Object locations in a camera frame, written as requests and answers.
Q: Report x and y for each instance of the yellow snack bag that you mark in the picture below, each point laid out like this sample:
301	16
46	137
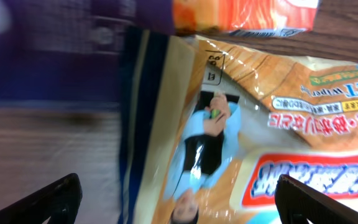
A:
208	127

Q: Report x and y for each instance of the purple red pad package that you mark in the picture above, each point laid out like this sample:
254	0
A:
65	53

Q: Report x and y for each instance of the small orange snack packet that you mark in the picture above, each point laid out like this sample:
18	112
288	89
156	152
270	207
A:
244	18

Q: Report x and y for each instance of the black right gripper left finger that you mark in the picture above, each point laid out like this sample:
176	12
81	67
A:
56	203

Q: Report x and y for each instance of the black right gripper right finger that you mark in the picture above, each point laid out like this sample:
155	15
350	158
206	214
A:
299	203

